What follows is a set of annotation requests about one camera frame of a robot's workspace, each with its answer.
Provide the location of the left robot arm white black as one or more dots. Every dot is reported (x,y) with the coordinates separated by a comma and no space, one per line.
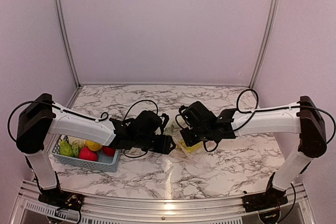
(42,117)

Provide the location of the green fake pear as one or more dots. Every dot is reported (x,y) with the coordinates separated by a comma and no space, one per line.
(66,149)

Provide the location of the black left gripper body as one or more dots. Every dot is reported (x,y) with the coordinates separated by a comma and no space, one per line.
(161,148)

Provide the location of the white green fake cabbage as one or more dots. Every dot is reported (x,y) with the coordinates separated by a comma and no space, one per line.
(77,146)

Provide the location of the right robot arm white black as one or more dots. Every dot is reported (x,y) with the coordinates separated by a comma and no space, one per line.
(302,118)

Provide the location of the left aluminium frame post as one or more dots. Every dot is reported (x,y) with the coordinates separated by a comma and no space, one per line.
(66,43)

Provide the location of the yellow fake bell pepper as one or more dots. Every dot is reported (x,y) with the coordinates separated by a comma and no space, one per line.
(93,146)

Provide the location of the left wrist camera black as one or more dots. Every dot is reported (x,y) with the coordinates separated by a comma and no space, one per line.
(147,122)

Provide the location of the clear zip top bag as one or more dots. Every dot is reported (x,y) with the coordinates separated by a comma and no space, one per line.
(189,153)

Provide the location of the aluminium frame post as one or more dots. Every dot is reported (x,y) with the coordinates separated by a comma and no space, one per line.
(66,43)
(270,21)

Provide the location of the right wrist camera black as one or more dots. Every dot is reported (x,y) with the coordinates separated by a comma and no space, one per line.
(197,114)

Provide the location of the light blue plastic basket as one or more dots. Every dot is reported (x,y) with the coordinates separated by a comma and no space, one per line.
(104,163)

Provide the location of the right aluminium frame post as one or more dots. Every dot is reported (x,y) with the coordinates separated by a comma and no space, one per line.
(270,21)

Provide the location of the red fake apple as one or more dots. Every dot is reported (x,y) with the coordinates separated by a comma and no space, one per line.
(89,155)
(109,151)

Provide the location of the front aluminium rail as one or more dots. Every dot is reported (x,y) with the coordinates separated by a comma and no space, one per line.
(106,209)

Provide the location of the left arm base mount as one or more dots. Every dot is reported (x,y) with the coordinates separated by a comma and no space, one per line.
(60,198)

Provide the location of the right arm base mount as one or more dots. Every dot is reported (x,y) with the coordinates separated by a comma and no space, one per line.
(270,198)

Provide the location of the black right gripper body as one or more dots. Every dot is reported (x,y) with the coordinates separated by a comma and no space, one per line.
(201,135)

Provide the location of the yellow fake banana bunch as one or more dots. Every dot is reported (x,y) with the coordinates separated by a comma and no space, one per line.
(192,149)

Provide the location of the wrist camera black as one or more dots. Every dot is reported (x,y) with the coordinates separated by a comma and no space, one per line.
(197,114)
(147,122)

